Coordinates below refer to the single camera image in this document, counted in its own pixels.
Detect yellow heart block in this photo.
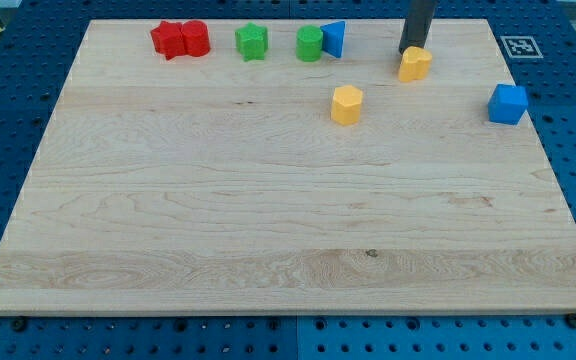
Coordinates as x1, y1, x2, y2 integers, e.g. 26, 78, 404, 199
398, 46, 433, 82

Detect blue cube block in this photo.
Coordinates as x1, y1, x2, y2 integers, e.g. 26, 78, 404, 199
488, 84, 528, 125

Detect yellow hexagon block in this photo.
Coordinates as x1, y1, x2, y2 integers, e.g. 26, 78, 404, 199
330, 85, 363, 126

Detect green cylinder block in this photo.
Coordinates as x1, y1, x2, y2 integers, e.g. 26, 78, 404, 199
296, 25, 323, 62

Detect green star block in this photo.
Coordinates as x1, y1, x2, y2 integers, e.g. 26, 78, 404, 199
234, 22, 268, 62

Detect blue triangle block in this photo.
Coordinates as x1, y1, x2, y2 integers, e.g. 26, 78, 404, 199
320, 21, 346, 58

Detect red cylinder block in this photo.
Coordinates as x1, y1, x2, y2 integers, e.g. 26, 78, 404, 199
182, 20, 211, 57

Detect red star block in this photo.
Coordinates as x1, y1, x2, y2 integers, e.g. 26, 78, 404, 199
150, 21, 187, 60

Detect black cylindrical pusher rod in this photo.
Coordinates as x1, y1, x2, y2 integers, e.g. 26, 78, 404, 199
398, 0, 438, 54

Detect white fiducial marker tag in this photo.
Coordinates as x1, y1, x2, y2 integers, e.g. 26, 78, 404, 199
501, 35, 543, 59

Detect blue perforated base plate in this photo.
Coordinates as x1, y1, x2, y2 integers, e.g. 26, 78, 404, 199
0, 1, 576, 359

